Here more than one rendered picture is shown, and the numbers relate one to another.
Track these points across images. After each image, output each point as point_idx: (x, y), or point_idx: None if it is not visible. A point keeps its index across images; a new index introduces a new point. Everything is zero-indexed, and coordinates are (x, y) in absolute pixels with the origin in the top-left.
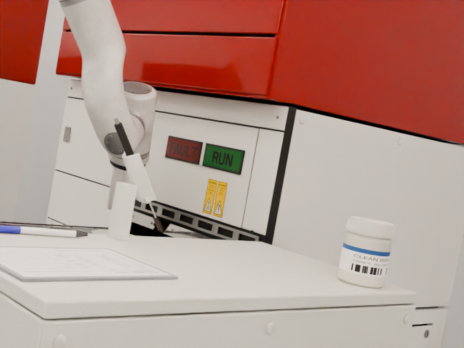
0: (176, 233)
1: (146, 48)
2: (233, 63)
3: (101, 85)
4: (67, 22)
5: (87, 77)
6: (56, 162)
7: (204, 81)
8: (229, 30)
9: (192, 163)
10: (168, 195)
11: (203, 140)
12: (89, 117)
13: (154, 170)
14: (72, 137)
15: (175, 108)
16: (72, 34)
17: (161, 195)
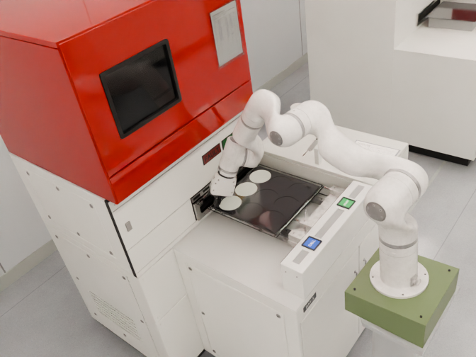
0: None
1: (190, 131)
2: (238, 101)
3: (262, 144)
4: (112, 170)
5: (258, 146)
6: (126, 247)
7: (228, 117)
8: (231, 91)
9: (217, 154)
10: (212, 176)
11: (219, 142)
12: (260, 159)
13: (200, 176)
14: (132, 223)
15: (199, 144)
16: (252, 137)
17: (208, 179)
